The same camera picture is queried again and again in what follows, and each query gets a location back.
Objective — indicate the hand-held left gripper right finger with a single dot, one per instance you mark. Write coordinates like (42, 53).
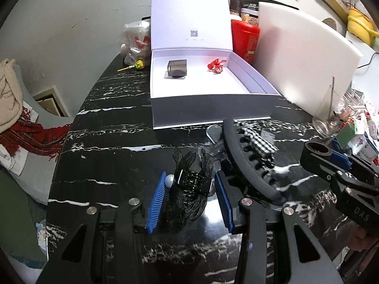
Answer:
(223, 204)

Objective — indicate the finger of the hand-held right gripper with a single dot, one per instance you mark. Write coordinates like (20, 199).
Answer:
(316, 164)
(340, 158)

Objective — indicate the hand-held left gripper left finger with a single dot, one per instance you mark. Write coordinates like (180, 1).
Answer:
(157, 201)

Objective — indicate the black tape roll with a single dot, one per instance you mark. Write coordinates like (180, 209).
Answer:
(318, 148)

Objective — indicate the black lace claw clip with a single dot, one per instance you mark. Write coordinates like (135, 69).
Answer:
(192, 180)

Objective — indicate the black white checkered bow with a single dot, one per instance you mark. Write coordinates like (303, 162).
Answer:
(257, 137)

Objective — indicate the white lidded gift box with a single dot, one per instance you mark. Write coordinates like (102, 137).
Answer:
(192, 80)

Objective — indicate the person's right hand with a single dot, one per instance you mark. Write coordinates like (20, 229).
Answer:
(356, 238)

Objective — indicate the green striped mat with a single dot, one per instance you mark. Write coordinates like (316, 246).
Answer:
(348, 136)

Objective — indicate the clear glass jar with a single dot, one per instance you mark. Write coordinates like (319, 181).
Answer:
(325, 124)

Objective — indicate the thin metal rod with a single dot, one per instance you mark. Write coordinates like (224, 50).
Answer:
(331, 97)

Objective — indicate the white plastic board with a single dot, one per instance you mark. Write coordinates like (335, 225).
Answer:
(302, 59)

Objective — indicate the smoky grey cube box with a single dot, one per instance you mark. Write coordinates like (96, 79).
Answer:
(176, 68)

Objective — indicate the yellow-green lollipop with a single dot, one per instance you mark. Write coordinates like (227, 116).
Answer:
(139, 65)

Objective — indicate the yellow bag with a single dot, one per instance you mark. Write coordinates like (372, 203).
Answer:
(359, 20)

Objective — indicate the red hair clip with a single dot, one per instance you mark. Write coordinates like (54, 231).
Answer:
(215, 65)

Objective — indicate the red plaid scarf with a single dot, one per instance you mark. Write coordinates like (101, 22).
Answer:
(32, 137)

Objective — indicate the red canister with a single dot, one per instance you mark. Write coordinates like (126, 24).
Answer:
(244, 38)

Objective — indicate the white plastic bag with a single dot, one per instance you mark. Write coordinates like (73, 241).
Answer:
(137, 35)

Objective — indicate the cream knitted cloth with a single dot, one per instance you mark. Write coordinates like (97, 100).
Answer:
(10, 94)

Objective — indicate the wooden wall vent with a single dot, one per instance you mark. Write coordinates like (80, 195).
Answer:
(50, 102)

